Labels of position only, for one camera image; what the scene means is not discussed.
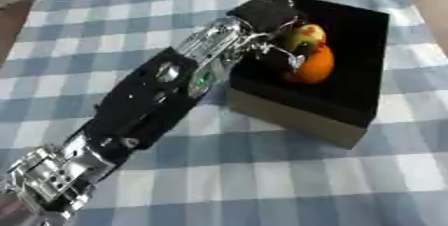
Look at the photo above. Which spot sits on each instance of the orange toy fruit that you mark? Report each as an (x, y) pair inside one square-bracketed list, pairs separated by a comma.
[(318, 65)]

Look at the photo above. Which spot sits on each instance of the cardboard box with black inside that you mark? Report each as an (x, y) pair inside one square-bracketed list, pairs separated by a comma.
[(350, 70)]

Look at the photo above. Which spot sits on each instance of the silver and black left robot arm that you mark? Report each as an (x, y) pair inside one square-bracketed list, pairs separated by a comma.
[(146, 100)]

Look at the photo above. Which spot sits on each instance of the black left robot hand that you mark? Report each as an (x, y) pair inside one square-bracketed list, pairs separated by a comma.
[(269, 15)]

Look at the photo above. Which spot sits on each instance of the yellow-green toy apple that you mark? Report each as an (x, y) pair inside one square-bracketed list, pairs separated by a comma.
[(309, 35)]

